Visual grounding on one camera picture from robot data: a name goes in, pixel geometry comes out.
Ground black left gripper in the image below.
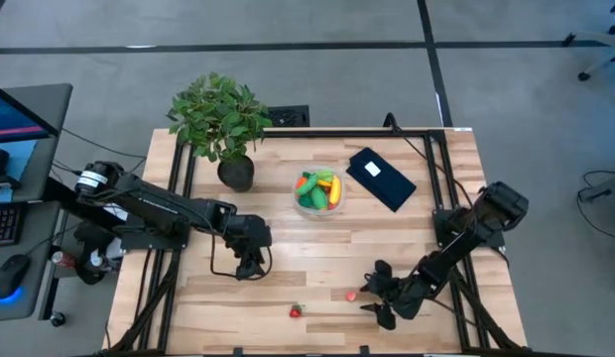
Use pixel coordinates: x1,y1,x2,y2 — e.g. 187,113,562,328
221,212,274,282

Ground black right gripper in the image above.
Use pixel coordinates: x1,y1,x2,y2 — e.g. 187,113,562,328
359,259,429,331

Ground green toy avocado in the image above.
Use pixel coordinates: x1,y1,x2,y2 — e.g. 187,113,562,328
309,185,329,211

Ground green toy pea pod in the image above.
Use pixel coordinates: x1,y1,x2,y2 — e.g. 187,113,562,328
296,173,319,197

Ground yellow toy banana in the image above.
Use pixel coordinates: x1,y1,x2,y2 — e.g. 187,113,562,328
328,175,343,206

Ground clear plastic tupperware container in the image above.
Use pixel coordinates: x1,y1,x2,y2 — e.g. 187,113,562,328
291,166,347,217

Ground dark blue cloth, white label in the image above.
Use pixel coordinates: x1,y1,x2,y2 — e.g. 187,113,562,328
345,147,418,213

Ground black floor outlet box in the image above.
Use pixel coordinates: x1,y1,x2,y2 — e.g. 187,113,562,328
266,104,311,129

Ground green potted plant, black pot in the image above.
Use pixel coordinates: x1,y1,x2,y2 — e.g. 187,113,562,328
167,72,273,193

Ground red soda can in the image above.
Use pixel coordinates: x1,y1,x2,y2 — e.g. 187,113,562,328
50,251,76,270

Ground grey desk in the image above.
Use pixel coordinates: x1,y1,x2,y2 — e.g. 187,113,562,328
0,200,62,322

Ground black computer mouse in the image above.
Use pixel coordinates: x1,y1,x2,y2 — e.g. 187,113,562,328
0,254,32,300

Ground black keyboard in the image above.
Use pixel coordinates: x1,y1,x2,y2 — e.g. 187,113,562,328
0,202,24,248

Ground computer monitor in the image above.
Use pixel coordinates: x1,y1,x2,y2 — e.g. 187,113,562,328
0,81,73,204

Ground office chair base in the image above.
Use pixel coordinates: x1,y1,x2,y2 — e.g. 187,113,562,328
560,0,615,82

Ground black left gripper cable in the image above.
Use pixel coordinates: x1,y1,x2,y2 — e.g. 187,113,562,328
209,230,274,283

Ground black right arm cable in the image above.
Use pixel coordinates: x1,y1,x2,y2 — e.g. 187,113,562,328
384,112,475,209

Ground black aluminium table frame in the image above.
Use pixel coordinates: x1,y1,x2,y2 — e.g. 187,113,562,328
108,127,532,357

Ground black floor cables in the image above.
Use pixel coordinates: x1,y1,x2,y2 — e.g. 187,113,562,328
50,127,148,180

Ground grey stand with cables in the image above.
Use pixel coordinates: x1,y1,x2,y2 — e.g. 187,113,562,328
576,170,615,243

